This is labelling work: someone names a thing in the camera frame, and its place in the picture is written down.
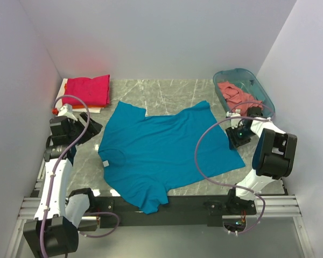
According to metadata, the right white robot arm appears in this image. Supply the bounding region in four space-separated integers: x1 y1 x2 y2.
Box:
225 107 297 214

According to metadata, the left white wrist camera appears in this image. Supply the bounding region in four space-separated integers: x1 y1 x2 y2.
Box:
52 104 78 121

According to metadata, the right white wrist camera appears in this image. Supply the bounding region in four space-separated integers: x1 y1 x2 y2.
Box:
226 109 242 128

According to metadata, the blue t-shirt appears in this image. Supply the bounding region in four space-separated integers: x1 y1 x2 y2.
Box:
98 101 245 214

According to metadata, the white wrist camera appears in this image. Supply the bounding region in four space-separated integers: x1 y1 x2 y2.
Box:
226 109 242 128
52 104 78 121

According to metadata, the salmon pink t-shirt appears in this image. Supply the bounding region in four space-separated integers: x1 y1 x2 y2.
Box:
217 82 263 116

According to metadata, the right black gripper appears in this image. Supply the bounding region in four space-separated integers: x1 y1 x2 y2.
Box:
226 124 256 151

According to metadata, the folded white t-shirt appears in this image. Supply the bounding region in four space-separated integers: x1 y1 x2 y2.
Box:
55 78 102 113

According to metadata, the folded magenta t-shirt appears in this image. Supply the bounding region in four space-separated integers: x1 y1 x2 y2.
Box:
64 75 110 108

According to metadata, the teal plastic basket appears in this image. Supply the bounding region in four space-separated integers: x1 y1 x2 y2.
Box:
213 68 275 117

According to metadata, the aluminium frame rail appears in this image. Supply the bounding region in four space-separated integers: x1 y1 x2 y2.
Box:
6 162 301 257

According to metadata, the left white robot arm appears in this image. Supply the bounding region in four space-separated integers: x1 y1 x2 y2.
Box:
23 112 102 257

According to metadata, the black base beam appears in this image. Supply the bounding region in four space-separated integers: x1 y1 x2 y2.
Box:
85 195 257 228

